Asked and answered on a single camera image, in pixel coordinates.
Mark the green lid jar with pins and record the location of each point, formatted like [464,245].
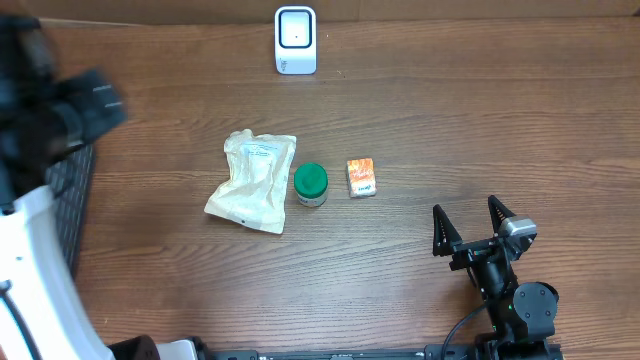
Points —
[311,184]

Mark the white plastic pouch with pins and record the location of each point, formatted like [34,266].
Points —
[255,193]

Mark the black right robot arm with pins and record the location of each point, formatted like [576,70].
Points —
[522,315]

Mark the white barcode scanner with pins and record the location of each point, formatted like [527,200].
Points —
[295,44]

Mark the orange tissue pack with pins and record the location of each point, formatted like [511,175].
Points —
[361,178]

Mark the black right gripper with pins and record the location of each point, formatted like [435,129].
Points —
[469,252]

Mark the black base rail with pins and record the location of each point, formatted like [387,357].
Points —
[340,354]

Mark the grey plastic mesh basket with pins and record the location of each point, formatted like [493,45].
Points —
[70,181]

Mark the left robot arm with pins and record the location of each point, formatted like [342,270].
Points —
[43,120]

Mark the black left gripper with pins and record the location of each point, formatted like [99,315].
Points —
[103,100]

